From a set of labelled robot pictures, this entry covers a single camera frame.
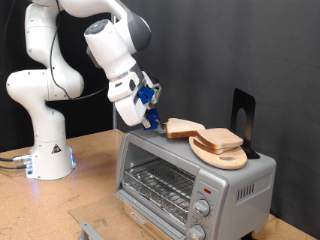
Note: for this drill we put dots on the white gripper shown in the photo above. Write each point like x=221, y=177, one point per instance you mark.
x=130, y=111

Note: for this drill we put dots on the metal spatula with blue block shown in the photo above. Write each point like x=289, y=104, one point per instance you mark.
x=153, y=118

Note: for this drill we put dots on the white bread slice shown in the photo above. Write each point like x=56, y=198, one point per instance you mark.
x=183, y=128
x=220, y=137
x=205, y=146

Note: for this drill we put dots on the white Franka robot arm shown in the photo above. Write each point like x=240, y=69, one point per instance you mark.
x=43, y=150

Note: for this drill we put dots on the red oven indicator light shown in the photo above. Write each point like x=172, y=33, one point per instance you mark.
x=207, y=191

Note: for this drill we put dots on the silver oven knob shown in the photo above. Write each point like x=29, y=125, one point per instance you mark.
x=201, y=208
x=196, y=232

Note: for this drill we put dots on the wooden riser under oven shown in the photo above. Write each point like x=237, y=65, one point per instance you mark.
x=156, y=234

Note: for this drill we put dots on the silver toaster oven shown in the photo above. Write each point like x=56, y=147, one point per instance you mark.
x=233, y=206

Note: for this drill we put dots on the metal pole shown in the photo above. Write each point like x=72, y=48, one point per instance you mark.
x=114, y=125

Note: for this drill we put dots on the round wooden serving board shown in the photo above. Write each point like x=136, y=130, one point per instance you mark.
x=226, y=160

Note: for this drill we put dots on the black metal bookend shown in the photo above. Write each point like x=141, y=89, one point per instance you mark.
x=248, y=103

